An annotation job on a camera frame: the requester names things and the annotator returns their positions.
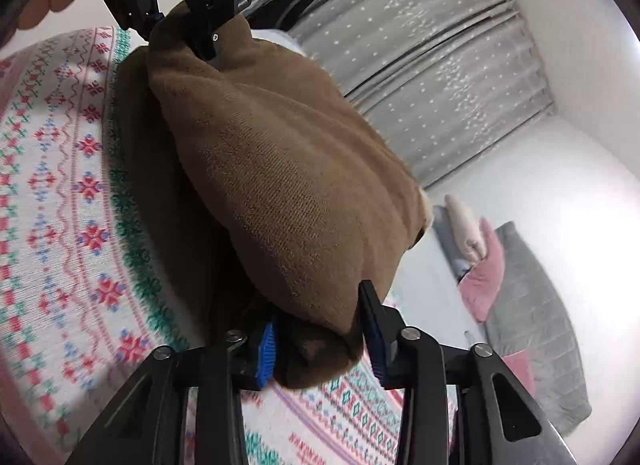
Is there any pink pillow upright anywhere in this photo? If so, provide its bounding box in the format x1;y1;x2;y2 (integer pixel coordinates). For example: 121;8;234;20
458;218;506;323

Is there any brown coat with fur collar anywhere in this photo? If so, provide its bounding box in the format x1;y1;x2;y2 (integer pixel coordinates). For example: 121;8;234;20
116;6;433;389

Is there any grey dotted curtain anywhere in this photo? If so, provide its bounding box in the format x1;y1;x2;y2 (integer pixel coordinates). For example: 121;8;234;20
292;0;553;186

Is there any grey folded pillow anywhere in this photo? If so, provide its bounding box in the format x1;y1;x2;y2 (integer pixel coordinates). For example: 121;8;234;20
433;205;472;282

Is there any beige folded pillow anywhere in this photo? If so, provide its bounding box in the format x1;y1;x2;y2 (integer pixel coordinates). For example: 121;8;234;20
445;194;487;266

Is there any grey padded headboard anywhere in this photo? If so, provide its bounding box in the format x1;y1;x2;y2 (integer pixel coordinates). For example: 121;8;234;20
485;221;592;436

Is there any pink pillow near headboard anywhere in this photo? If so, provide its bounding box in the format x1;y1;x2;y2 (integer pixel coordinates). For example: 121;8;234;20
502;349;535;396

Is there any grey bed sheet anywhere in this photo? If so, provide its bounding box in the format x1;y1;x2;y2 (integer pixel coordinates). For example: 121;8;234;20
390;230;486;349

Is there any patterned knit bedspread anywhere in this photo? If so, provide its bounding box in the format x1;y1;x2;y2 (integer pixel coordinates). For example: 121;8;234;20
0;26;459;465

